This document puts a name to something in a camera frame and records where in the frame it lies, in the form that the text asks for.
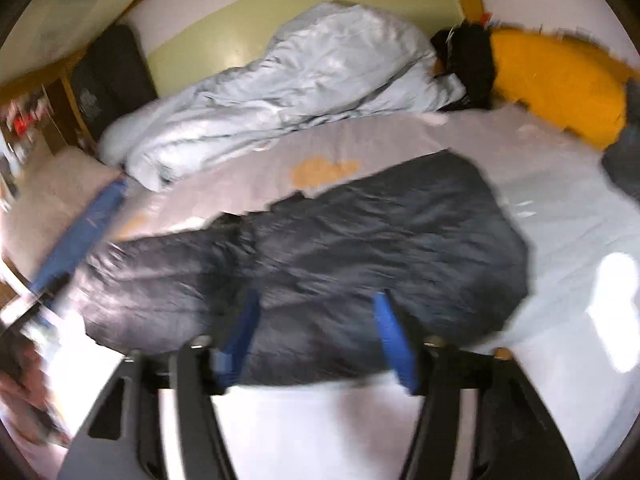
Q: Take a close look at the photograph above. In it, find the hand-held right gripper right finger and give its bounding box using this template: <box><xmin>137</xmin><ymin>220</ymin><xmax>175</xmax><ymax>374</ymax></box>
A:
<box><xmin>372</xmin><ymin>291</ymin><xmax>583</xmax><ymax>480</ymax></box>

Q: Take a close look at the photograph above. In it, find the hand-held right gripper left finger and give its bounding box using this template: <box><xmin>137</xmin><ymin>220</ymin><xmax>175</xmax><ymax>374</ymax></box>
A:
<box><xmin>55</xmin><ymin>290</ymin><xmax>261</xmax><ymax>480</ymax></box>

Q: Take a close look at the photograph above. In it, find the black puffer jacket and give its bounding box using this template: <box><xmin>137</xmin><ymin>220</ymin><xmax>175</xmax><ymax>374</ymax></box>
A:
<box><xmin>65</xmin><ymin>149</ymin><xmax>531</xmax><ymax>387</ymax></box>

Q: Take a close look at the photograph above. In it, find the person's left hand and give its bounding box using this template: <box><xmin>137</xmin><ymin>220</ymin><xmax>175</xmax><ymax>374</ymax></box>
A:
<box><xmin>0</xmin><ymin>350</ymin><xmax>68</xmax><ymax>448</ymax></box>

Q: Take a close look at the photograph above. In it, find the blue pillow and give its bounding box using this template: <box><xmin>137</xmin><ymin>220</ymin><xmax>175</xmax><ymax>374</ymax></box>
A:
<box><xmin>30</xmin><ymin>180</ymin><xmax>128</xmax><ymax>293</ymax></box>

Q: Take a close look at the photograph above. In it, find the beige pillow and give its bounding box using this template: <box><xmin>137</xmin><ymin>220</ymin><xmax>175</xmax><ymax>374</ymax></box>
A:
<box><xmin>5</xmin><ymin>147</ymin><xmax>123</xmax><ymax>273</ymax></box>

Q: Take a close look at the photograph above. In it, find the cluttered wooden shelf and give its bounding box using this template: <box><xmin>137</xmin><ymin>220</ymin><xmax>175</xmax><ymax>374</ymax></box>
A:
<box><xmin>0</xmin><ymin>85</ymin><xmax>66</xmax><ymax>196</ymax></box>

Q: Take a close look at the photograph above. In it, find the light blue duvet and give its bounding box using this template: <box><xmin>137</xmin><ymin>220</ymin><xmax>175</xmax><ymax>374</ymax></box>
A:
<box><xmin>97</xmin><ymin>2</ymin><xmax>466</xmax><ymax>193</ymax></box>

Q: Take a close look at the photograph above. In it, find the black upright bag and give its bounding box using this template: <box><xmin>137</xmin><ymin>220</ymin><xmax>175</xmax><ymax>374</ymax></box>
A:
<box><xmin>67</xmin><ymin>24</ymin><xmax>158</xmax><ymax>143</ymax></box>

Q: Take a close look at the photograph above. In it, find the black cloth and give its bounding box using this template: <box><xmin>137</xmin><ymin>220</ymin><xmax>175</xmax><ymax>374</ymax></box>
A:
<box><xmin>430</xmin><ymin>20</ymin><xmax>496</xmax><ymax>111</ymax></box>

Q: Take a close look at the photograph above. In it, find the dark denim garment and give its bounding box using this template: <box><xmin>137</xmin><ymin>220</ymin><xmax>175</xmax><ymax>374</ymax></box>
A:
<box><xmin>601</xmin><ymin>122</ymin><xmax>640</xmax><ymax>201</ymax></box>

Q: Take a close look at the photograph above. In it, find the yellow cushion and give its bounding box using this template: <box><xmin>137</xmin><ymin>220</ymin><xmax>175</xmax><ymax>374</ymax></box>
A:
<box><xmin>487</xmin><ymin>27</ymin><xmax>640</xmax><ymax>151</ymax></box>

